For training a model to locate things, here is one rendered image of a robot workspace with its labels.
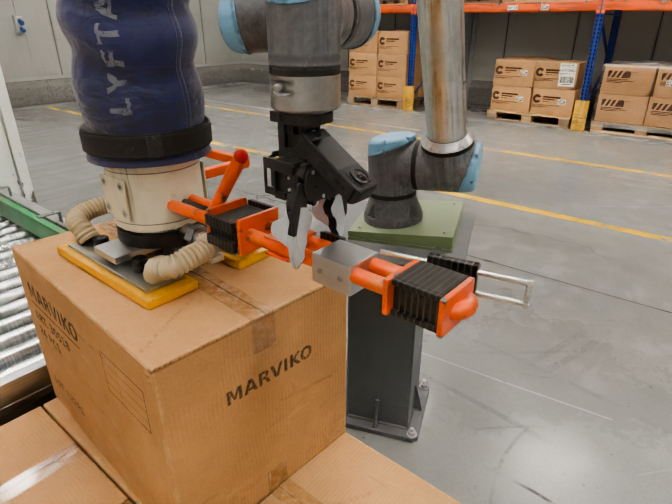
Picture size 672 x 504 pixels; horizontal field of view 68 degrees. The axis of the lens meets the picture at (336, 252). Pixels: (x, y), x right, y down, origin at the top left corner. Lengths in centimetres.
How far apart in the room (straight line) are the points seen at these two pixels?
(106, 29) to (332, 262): 49
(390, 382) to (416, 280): 125
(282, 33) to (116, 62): 34
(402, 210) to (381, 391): 68
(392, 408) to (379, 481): 83
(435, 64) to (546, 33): 802
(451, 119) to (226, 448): 97
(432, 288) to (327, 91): 27
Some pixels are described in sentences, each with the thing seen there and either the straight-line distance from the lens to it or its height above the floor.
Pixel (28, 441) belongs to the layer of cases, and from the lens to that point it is 134.
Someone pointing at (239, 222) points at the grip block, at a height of 110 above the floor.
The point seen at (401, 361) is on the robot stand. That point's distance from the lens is 177.
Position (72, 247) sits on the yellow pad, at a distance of 112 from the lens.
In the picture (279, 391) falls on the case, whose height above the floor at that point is 77.
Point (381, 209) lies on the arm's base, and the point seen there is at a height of 84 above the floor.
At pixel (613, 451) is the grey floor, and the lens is 213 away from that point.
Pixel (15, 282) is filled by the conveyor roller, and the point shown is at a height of 54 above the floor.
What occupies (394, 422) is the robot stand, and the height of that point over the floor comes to 4.
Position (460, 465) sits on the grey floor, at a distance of 190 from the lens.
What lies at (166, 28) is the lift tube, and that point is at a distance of 89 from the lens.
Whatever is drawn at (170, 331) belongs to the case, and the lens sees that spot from 82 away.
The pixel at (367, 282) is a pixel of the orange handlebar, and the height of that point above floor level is 108.
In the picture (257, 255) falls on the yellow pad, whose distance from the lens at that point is 99.
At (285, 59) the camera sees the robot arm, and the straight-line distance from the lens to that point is 63.
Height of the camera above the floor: 138
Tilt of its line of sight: 25 degrees down
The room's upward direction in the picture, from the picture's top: straight up
